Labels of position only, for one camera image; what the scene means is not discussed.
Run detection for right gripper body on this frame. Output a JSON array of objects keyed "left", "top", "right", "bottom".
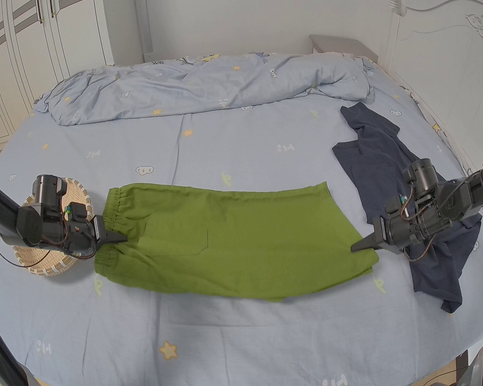
[{"left": 372, "top": 209, "right": 452, "bottom": 253}]

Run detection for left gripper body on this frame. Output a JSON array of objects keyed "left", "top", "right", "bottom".
[{"left": 62, "top": 215, "right": 107, "bottom": 261}]

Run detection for green shorts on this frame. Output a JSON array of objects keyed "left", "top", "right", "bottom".
[{"left": 93, "top": 181, "right": 380, "bottom": 302}]

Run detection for round woven basket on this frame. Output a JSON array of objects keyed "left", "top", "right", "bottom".
[{"left": 12, "top": 176, "right": 99, "bottom": 277}]

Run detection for dark blue garment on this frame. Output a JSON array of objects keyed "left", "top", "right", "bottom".
[{"left": 332, "top": 102, "right": 483, "bottom": 314}]

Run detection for bed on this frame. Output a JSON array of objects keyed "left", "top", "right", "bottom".
[{"left": 0, "top": 0, "right": 483, "bottom": 386}]

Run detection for pale blue quilt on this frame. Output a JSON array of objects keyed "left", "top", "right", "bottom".
[{"left": 34, "top": 51, "right": 376, "bottom": 127}]

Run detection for white wardrobe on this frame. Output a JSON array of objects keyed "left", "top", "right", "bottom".
[{"left": 0, "top": 0, "right": 115, "bottom": 152}]

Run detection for grey bedside table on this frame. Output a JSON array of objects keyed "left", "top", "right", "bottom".
[{"left": 309, "top": 35, "right": 381, "bottom": 61}]

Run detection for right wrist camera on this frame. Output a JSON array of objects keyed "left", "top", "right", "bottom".
[{"left": 384, "top": 195, "right": 408, "bottom": 221}]

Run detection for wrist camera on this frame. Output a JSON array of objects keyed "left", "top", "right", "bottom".
[
  {"left": 66, "top": 202, "right": 90, "bottom": 227},
  {"left": 384, "top": 195, "right": 408, "bottom": 221}
]

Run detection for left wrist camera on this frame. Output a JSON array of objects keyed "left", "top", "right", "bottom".
[{"left": 66, "top": 202, "right": 90, "bottom": 227}]

